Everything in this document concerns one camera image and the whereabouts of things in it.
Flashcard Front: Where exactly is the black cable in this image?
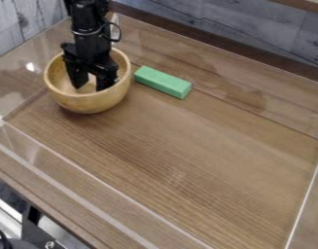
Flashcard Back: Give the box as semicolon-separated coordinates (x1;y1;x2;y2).
0;223;14;249

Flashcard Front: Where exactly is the clear acrylic enclosure wall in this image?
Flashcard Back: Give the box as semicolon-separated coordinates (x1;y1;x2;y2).
0;116;213;249

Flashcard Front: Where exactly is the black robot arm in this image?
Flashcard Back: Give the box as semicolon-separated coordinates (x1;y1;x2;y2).
62;0;120;91

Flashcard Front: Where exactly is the green stick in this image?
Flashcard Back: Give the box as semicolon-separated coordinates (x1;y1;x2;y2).
134;66;193;99

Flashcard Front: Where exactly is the wooden bowl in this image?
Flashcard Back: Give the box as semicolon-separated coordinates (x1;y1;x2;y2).
43;48;131;114

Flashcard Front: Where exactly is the black metal base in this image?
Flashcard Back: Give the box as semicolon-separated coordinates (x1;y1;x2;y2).
22;205;67;249

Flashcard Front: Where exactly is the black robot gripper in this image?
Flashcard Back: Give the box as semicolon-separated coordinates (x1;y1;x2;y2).
62;34;119;91

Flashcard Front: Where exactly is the clear acrylic corner bracket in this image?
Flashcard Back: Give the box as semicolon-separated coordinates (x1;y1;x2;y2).
110;13;120;43

